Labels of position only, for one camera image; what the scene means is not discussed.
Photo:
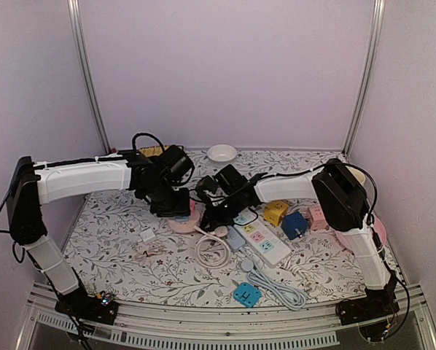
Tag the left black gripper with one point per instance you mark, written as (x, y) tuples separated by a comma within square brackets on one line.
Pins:
[(183, 208)]

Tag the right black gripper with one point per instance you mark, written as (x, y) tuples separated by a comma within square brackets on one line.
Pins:
[(211, 217)]

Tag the grey-blue power strip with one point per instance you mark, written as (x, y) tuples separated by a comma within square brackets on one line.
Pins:
[(234, 239)]

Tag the white charger plug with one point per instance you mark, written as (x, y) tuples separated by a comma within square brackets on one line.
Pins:
[(147, 235)]

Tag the yellow cube socket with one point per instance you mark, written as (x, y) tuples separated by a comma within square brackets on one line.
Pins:
[(274, 212)]

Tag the white power strip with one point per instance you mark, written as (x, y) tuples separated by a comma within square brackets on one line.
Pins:
[(271, 249)]

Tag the dark blue cube socket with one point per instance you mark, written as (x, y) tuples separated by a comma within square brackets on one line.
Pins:
[(294, 225)]

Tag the light blue adapter plug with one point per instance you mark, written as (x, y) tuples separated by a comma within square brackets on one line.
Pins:
[(247, 295)]

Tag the pink cube socket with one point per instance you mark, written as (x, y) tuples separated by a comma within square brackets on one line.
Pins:
[(316, 218)]

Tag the small light blue plug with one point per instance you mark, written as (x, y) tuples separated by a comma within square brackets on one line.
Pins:
[(182, 220)]

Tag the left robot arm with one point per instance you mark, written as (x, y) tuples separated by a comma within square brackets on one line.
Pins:
[(158, 180)]

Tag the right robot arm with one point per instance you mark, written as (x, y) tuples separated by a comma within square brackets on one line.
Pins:
[(345, 206)]

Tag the white bowl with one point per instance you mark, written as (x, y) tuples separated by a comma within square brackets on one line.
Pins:
[(222, 153)]

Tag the yellow woven mat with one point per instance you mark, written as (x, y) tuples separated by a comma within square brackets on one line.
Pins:
[(153, 151)]

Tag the cream cup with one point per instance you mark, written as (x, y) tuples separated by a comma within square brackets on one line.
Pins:
[(359, 175)]

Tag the pink plate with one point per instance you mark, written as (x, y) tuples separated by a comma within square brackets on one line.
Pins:
[(378, 227)]

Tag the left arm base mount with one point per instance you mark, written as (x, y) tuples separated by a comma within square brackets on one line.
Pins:
[(80, 305)]

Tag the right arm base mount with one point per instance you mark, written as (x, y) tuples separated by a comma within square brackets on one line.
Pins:
[(376, 304)]

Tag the front aluminium rail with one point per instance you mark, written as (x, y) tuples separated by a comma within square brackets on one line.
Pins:
[(152, 326)]

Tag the left aluminium frame post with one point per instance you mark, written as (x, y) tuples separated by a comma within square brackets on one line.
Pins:
[(79, 40)]

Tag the aluminium frame post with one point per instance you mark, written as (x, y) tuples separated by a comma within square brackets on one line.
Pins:
[(79, 40), (367, 72)]

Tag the right aluminium frame post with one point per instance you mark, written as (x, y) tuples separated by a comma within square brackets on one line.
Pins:
[(367, 72)]

